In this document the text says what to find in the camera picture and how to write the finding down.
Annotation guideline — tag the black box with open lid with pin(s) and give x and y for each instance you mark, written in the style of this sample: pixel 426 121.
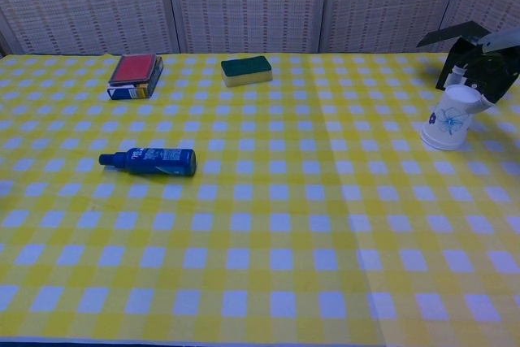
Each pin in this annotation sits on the black box with open lid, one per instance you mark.
pixel 451 34

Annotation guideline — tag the green and yellow sponge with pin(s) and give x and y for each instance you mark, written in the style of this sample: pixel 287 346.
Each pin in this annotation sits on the green and yellow sponge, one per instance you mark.
pixel 245 70

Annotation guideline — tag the red topped card case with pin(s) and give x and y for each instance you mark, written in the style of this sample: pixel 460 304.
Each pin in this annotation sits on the red topped card case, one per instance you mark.
pixel 132 68

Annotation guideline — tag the blue spray bottle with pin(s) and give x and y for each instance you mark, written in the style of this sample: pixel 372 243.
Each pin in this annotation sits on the blue spray bottle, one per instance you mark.
pixel 158 160

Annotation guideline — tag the blue and yellow carton box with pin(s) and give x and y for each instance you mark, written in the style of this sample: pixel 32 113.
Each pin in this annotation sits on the blue and yellow carton box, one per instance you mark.
pixel 122 93

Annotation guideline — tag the yellow checkered table cloth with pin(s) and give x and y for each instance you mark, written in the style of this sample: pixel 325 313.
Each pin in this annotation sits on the yellow checkered table cloth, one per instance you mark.
pixel 162 241
pixel 426 221

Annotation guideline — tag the floral white paper cup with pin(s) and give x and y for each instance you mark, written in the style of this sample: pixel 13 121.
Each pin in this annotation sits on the floral white paper cup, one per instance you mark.
pixel 440 147
pixel 449 117

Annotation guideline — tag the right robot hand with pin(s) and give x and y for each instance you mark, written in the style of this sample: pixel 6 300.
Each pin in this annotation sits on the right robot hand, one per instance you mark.
pixel 491 75

